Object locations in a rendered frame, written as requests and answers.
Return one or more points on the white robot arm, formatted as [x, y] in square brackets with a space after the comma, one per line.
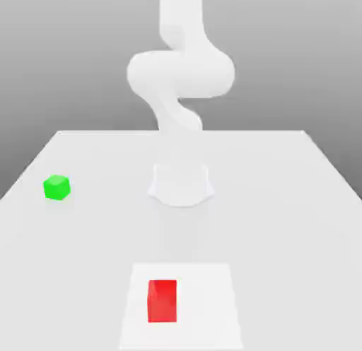
[181, 73]

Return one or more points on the small green cube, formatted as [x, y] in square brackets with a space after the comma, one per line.
[56, 187]

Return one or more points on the small red cube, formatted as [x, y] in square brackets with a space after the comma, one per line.
[162, 301]

